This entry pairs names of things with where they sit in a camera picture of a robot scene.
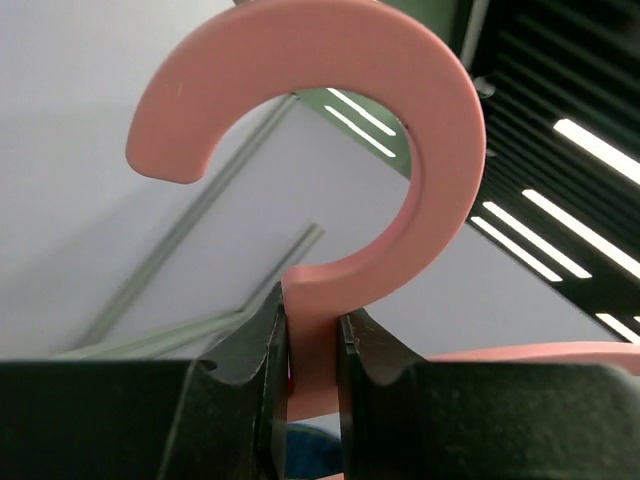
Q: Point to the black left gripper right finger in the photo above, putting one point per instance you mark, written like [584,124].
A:
[551,411]

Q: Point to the pink plastic hanger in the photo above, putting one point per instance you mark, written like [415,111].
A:
[346,165]

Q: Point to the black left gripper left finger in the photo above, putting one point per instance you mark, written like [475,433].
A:
[219,416]

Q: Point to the dark blue denim skirt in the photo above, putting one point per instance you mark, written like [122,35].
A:
[312,453]

